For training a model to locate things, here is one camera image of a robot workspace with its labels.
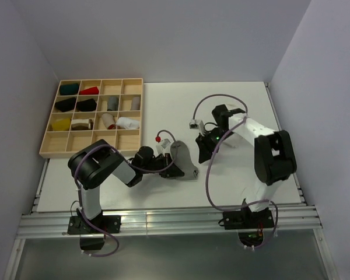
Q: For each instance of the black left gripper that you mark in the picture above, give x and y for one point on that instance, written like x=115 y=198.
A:
x=172 y=171

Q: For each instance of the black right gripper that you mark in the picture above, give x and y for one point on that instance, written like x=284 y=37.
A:
x=205 y=147

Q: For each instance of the grey sock with black stripes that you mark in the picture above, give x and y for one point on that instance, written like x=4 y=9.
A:
x=180 y=151

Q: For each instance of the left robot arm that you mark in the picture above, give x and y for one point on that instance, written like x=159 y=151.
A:
x=91 y=166

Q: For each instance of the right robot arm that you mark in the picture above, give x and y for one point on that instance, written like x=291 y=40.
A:
x=274 y=162

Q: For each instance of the light grey rolled sock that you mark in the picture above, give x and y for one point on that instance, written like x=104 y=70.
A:
x=136 y=103

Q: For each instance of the beige rolled sock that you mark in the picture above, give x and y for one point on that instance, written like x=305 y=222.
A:
x=108 y=121

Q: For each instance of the black rolled sock right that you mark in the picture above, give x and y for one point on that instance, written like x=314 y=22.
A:
x=86 y=105

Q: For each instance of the black rolled sock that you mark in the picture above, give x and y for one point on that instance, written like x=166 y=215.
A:
x=86 y=105
x=65 y=105

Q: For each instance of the wooden compartment tray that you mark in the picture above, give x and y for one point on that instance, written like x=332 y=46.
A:
x=61 y=144

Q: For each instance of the white brown rolled sock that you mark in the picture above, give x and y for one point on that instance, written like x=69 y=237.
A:
x=81 y=124

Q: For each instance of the red rolled sock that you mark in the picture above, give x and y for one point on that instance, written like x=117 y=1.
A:
x=90 y=91

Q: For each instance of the yellow rolled sock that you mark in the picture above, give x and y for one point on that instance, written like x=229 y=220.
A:
x=61 y=125

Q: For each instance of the black rolled sock left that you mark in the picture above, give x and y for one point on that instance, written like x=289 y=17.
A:
x=65 y=105

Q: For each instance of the dark green rolled sock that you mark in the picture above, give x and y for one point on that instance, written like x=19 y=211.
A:
x=69 y=89

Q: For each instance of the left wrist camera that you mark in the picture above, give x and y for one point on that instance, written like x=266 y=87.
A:
x=163 y=146

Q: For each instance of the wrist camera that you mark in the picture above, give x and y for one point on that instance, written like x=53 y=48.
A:
x=195 y=124
x=163 y=146

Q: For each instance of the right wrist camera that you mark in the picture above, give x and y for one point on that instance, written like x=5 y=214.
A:
x=195 y=124

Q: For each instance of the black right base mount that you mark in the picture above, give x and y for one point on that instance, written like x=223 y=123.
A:
x=246 y=219

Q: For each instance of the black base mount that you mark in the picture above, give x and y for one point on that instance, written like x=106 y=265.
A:
x=78 y=226
x=246 y=219

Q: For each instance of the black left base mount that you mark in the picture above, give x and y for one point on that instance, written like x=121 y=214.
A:
x=78 y=226

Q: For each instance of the aluminium frame rail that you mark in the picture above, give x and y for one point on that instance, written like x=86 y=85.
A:
x=162 y=222

